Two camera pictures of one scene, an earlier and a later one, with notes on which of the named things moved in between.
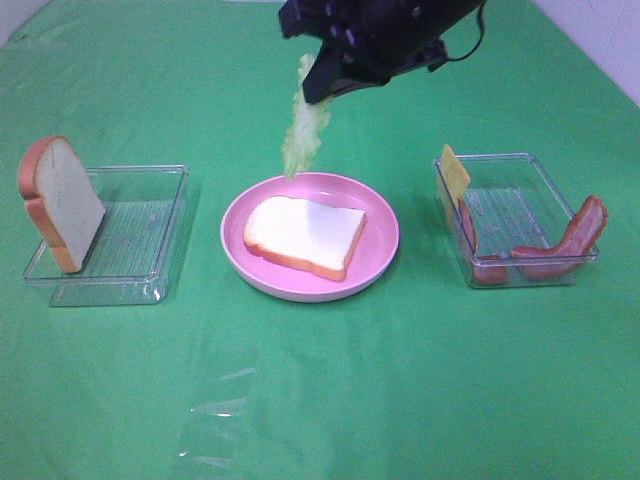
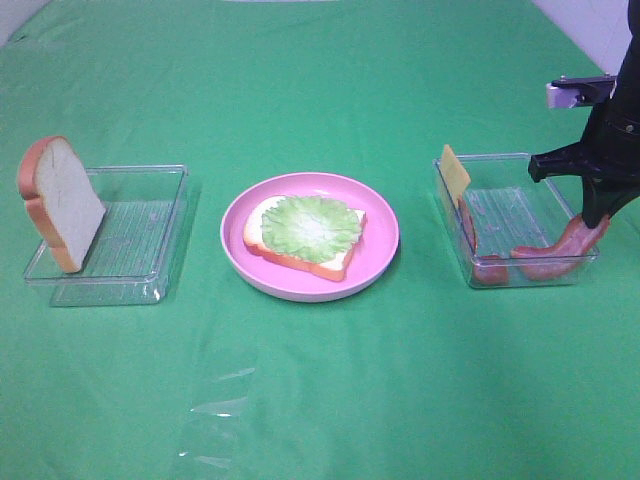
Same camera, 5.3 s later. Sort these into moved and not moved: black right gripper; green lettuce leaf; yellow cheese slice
Moved: green lettuce leaf; black right gripper
Not moved: yellow cheese slice
